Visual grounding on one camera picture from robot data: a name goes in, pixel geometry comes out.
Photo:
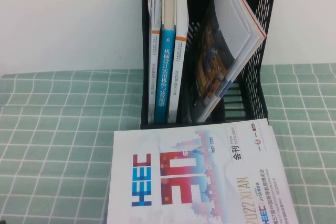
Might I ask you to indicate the worn white orange-band book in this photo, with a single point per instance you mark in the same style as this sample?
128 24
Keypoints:
153 82

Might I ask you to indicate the green checked tablecloth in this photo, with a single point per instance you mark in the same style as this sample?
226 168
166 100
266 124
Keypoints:
52 129

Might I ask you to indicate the black mesh book holder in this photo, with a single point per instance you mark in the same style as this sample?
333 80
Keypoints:
144 51

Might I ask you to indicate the blue spine book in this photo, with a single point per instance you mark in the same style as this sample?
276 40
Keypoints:
162 82

